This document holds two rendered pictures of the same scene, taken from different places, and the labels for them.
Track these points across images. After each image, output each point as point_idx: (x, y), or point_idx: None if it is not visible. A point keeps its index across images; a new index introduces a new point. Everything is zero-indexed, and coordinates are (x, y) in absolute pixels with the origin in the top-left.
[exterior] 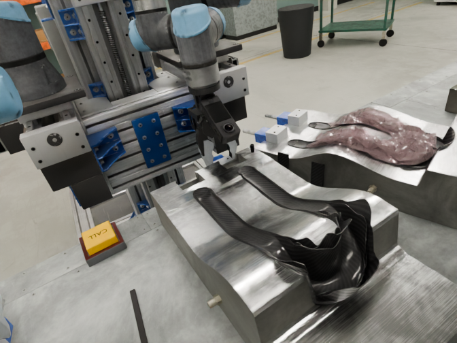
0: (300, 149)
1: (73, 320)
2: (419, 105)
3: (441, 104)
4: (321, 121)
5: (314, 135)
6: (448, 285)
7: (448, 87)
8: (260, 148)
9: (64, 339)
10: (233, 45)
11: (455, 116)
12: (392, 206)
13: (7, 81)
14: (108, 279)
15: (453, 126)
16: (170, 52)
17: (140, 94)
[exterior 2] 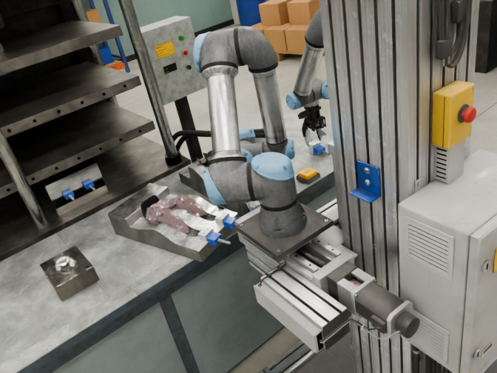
0: (211, 213)
1: (300, 162)
2: (107, 288)
3: (93, 289)
4: (191, 237)
5: (200, 224)
6: (183, 173)
7: (63, 317)
8: (234, 213)
9: (299, 159)
10: (242, 221)
11: (130, 215)
12: (188, 166)
13: (288, 99)
14: (296, 171)
15: (138, 208)
16: (310, 215)
17: (337, 214)
